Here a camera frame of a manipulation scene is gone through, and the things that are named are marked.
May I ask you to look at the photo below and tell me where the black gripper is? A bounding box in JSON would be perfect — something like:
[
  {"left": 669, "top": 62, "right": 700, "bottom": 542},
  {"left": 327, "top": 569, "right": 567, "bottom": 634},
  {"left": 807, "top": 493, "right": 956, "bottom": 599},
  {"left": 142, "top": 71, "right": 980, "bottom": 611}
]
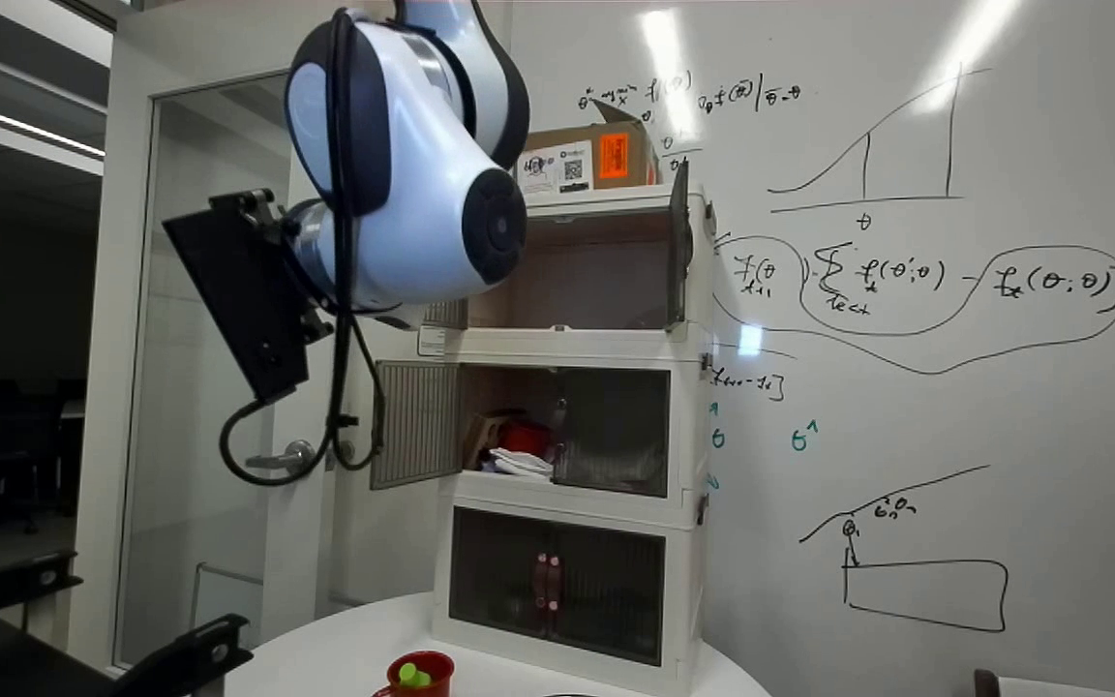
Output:
[{"left": 164, "top": 189, "right": 336, "bottom": 408}]

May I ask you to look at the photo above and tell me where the dark translucent cabinet door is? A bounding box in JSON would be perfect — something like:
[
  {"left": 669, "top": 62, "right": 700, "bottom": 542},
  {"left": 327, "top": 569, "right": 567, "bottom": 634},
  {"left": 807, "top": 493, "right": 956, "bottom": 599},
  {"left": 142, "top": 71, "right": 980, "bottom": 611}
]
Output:
[
  {"left": 555, "top": 369, "right": 672, "bottom": 501},
  {"left": 450, "top": 509, "right": 561, "bottom": 655},
  {"left": 369, "top": 358, "right": 463, "bottom": 497},
  {"left": 662, "top": 159, "right": 700, "bottom": 325},
  {"left": 555, "top": 519, "right": 669, "bottom": 670}
]

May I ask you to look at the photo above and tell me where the white framed door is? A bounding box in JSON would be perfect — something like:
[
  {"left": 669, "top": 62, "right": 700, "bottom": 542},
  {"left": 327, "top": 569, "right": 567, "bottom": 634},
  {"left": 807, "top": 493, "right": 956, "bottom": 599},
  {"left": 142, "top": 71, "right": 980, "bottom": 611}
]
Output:
[{"left": 65, "top": 72, "right": 329, "bottom": 670}]

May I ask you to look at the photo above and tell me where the white three-tier storage cabinet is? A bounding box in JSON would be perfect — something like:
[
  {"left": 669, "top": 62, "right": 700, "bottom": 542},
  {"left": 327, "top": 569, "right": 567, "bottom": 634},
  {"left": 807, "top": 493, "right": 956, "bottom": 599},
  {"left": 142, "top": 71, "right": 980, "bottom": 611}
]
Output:
[{"left": 434, "top": 178, "right": 720, "bottom": 693}]

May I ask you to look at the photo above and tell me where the red round item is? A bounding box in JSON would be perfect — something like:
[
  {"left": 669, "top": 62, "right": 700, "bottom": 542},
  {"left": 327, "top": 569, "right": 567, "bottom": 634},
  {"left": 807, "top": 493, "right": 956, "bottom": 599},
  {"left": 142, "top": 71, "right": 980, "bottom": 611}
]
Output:
[{"left": 492, "top": 412, "right": 558, "bottom": 457}]

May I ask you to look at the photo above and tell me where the white papers pile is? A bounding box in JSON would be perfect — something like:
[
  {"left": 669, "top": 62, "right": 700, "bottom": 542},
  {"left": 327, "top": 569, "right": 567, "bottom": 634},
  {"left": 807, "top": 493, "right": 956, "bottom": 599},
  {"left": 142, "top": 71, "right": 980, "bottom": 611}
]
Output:
[{"left": 476, "top": 440, "right": 558, "bottom": 483}]

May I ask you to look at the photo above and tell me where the black chair armrest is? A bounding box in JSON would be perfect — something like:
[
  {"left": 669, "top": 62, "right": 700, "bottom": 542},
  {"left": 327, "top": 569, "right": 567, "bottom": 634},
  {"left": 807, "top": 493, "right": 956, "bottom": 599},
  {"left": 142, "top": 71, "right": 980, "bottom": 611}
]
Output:
[
  {"left": 110, "top": 611, "right": 256, "bottom": 697},
  {"left": 0, "top": 553, "right": 84, "bottom": 629}
]

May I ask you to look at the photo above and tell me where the small red bowl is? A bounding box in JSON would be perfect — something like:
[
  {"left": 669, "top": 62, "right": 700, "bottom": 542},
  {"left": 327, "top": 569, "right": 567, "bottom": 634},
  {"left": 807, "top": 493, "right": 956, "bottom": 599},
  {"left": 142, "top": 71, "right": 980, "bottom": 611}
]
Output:
[{"left": 382, "top": 646, "right": 461, "bottom": 697}]

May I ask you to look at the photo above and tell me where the cardboard box with labels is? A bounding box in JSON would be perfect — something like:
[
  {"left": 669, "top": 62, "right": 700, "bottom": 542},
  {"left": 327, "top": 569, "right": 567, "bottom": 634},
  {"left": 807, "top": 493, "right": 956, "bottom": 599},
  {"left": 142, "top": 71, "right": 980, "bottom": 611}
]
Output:
[{"left": 514, "top": 98, "right": 669, "bottom": 211}]

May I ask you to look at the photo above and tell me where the metal door handle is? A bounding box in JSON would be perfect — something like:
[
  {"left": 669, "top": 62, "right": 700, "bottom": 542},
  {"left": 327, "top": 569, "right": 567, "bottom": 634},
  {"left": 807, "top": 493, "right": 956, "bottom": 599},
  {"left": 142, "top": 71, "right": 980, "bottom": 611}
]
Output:
[{"left": 244, "top": 436, "right": 319, "bottom": 478}]

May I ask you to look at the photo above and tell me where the large wall whiteboard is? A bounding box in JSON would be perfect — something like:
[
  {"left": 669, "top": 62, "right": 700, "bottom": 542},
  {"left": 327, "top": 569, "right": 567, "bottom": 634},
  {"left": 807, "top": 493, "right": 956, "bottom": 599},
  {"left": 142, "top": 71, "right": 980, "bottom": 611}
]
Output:
[{"left": 492, "top": 0, "right": 1115, "bottom": 697}]

